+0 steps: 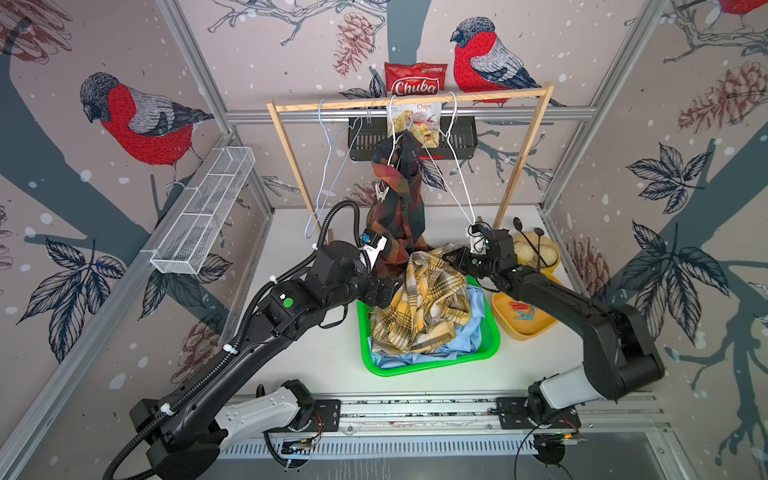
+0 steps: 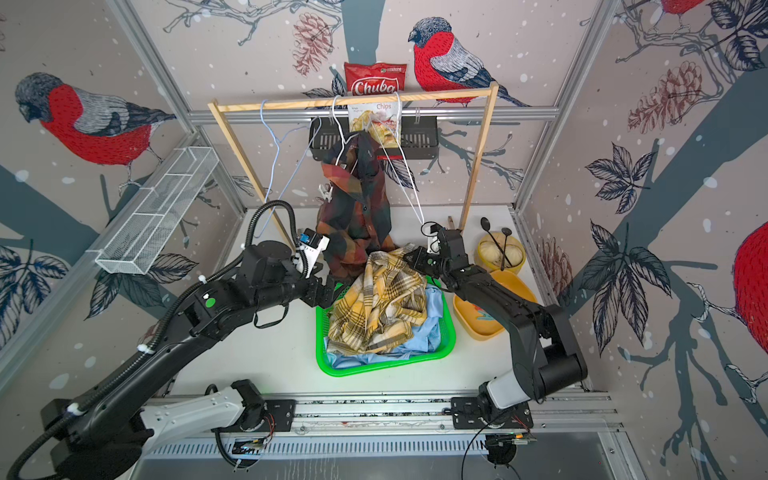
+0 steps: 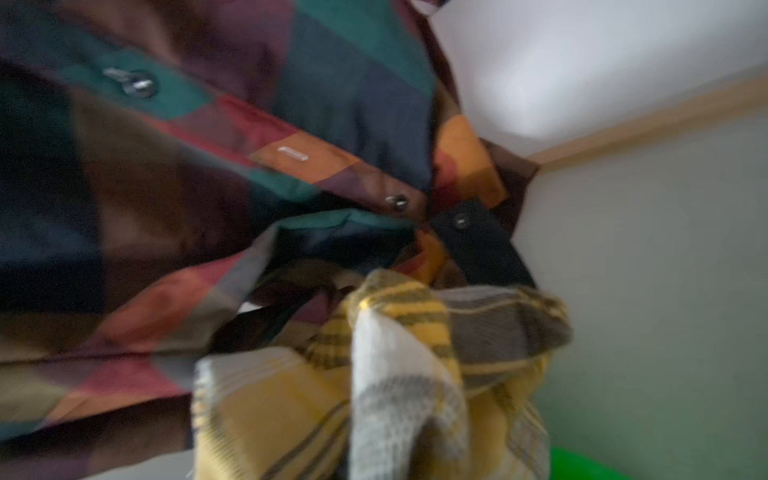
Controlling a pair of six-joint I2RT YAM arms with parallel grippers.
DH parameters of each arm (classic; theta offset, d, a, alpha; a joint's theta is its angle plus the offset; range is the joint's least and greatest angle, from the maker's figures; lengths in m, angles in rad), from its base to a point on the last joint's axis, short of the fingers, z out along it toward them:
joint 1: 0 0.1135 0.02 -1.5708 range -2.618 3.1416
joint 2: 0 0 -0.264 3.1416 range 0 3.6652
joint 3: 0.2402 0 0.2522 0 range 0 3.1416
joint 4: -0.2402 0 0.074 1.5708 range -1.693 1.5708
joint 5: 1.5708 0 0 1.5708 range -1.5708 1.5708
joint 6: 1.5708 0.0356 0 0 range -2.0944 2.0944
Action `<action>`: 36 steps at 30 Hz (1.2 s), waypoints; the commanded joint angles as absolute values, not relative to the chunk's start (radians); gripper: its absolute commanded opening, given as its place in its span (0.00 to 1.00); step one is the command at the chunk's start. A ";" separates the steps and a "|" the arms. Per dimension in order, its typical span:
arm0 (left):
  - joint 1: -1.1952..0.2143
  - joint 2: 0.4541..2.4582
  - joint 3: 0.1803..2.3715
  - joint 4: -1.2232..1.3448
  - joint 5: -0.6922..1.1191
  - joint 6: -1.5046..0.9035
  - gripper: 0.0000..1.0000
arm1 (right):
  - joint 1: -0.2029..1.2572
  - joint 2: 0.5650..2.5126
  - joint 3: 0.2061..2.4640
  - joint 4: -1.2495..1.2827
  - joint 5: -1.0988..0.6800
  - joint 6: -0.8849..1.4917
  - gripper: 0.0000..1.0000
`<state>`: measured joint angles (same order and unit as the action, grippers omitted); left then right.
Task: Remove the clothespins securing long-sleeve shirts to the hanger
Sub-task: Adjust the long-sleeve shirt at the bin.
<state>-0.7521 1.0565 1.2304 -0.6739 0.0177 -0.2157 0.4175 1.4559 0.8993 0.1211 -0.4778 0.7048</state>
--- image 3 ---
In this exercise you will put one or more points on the green perforated plastic tray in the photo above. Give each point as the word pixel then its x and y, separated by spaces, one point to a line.
pixel 567 465

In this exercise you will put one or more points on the wooden clothes rack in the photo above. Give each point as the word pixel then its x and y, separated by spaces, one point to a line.
pixel 735 99

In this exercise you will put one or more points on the dark red plaid shirt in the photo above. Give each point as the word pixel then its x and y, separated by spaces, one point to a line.
pixel 180 178

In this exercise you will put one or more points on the yellow plaid flannel shirt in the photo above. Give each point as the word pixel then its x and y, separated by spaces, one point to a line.
pixel 402 382

